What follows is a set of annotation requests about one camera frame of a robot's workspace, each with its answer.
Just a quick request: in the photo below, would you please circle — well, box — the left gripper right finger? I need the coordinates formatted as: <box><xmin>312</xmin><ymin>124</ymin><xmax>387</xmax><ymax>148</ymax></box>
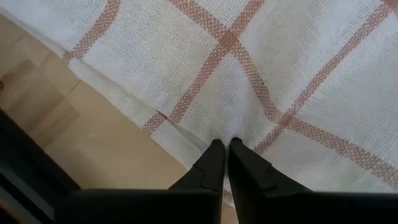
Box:
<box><xmin>228</xmin><ymin>136</ymin><xmax>398</xmax><ymax>224</ymax></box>

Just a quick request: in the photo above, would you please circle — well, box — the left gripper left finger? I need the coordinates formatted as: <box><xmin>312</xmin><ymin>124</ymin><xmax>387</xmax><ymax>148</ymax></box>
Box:
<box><xmin>55</xmin><ymin>138</ymin><xmax>227</xmax><ymax>224</ymax></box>

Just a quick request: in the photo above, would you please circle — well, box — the white brown-checked towel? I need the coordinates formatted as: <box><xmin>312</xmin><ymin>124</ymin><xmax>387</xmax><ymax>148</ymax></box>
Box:
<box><xmin>0</xmin><ymin>0</ymin><xmax>398</xmax><ymax>208</ymax></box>

